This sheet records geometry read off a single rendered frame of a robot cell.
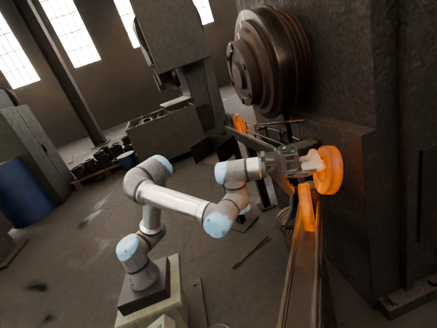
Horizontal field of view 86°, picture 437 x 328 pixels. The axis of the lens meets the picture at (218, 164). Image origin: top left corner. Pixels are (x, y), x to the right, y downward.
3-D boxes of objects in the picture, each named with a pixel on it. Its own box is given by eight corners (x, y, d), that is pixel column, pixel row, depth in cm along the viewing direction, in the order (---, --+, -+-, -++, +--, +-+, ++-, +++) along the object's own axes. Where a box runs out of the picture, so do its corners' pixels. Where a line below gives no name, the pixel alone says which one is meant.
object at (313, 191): (322, 214, 85) (318, 187, 81) (322, 215, 84) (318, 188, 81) (301, 214, 88) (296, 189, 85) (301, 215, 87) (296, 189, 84)
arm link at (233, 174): (221, 179, 86) (216, 158, 83) (250, 176, 84) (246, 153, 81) (217, 191, 79) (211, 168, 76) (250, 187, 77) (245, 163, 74)
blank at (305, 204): (316, 228, 82) (305, 229, 83) (309, 184, 85) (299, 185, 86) (316, 234, 67) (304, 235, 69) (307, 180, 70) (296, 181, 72)
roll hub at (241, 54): (246, 99, 124) (230, 43, 113) (267, 105, 99) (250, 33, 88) (236, 103, 124) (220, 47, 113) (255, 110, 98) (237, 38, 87)
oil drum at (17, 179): (63, 198, 383) (28, 150, 348) (47, 218, 328) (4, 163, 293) (26, 213, 378) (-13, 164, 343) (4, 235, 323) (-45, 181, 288)
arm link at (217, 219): (104, 177, 86) (224, 218, 65) (127, 164, 94) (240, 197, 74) (112, 203, 91) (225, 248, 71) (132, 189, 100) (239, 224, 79)
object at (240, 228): (234, 210, 208) (208, 135, 180) (259, 217, 190) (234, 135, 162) (220, 225, 196) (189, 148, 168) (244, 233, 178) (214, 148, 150)
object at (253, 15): (261, 108, 138) (238, 19, 119) (305, 122, 94) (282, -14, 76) (250, 112, 137) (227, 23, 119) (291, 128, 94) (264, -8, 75)
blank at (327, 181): (324, 143, 81) (314, 142, 81) (347, 148, 66) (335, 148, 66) (319, 186, 84) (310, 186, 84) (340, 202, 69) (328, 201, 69)
